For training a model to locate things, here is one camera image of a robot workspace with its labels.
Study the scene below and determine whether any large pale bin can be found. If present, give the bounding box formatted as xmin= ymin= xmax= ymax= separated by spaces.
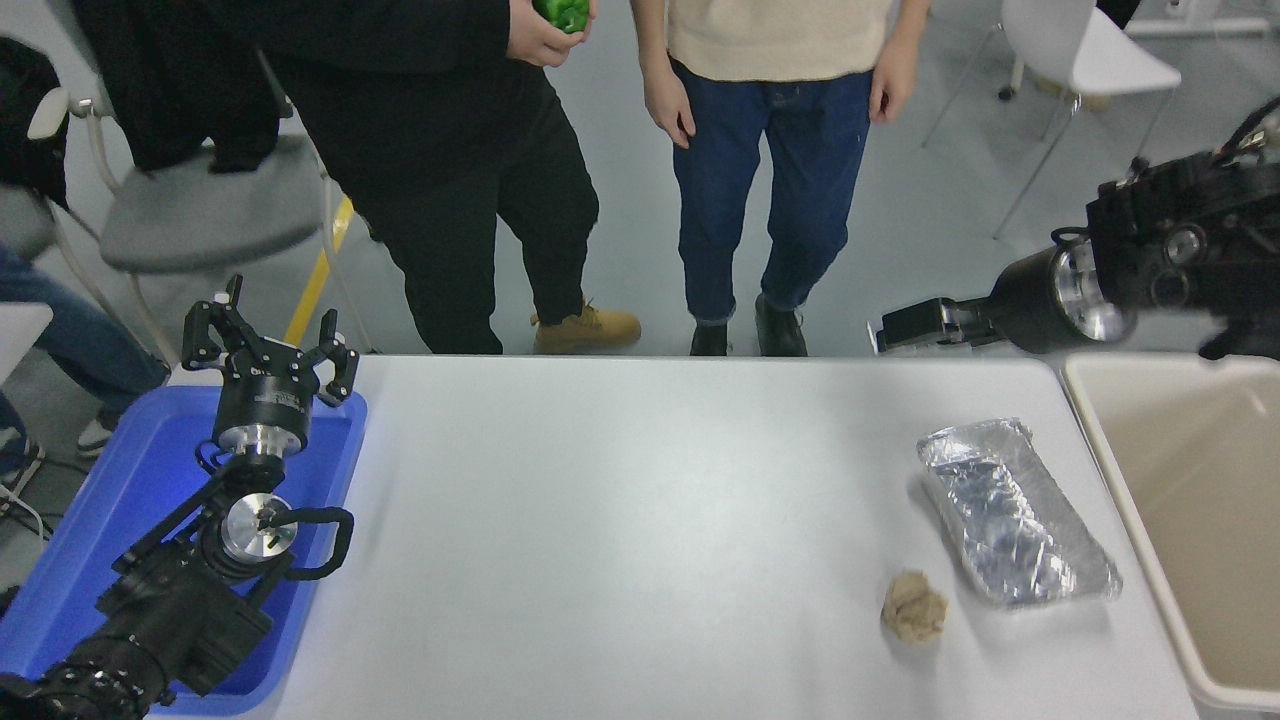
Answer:
xmin=1060 ymin=352 xmax=1280 ymax=713

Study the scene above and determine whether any green object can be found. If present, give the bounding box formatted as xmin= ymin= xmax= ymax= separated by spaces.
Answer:
xmin=533 ymin=0 xmax=591 ymax=35

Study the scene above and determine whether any blue plastic tray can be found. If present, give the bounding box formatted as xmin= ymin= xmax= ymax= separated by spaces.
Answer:
xmin=0 ymin=385 xmax=369 ymax=719

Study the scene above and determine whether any person's right hand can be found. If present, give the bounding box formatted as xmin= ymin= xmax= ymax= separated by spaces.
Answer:
xmin=640 ymin=62 xmax=699 ymax=152

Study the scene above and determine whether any crumpled tan paper ball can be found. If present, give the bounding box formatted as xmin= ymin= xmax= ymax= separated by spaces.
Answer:
xmin=880 ymin=570 xmax=949 ymax=644

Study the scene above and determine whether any silver foil tray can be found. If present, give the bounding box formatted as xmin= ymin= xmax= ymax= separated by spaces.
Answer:
xmin=916 ymin=418 xmax=1124 ymax=608

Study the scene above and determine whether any white side table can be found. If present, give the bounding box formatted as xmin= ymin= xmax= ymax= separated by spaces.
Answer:
xmin=0 ymin=303 xmax=54 ymax=387

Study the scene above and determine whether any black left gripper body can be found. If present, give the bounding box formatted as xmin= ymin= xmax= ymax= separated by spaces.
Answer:
xmin=212 ymin=360 xmax=318 ymax=434

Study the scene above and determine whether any person's hand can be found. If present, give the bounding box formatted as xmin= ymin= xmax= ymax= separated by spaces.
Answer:
xmin=505 ymin=0 xmax=597 ymax=70

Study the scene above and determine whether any person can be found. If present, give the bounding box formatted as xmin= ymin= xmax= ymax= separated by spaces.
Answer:
xmin=255 ymin=0 xmax=643 ymax=357
xmin=0 ymin=240 xmax=172 ymax=501
xmin=630 ymin=0 xmax=932 ymax=359

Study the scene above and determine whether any black jacket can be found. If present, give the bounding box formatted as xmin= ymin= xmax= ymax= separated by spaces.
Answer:
xmin=70 ymin=0 xmax=287 ymax=174

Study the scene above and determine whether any white desk base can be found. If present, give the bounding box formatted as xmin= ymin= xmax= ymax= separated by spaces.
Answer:
xmin=1125 ymin=0 xmax=1280 ymax=40

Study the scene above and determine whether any white chair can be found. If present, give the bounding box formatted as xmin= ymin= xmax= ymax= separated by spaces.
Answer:
xmin=920 ymin=0 xmax=1184 ymax=240

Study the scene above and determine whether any grey seat chair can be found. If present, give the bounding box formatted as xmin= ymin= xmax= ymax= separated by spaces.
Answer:
xmin=28 ymin=50 xmax=382 ymax=353

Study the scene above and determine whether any black floor cable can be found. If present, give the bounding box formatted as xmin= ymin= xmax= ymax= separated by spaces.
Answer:
xmin=0 ymin=488 xmax=53 ymax=543

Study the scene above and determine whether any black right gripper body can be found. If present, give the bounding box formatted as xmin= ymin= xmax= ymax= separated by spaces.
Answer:
xmin=990 ymin=243 xmax=1077 ymax=354

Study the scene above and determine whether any person's left hand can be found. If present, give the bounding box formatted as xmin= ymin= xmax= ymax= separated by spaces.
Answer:
xmin=867 ymin=40 xmax=924 ymax=127

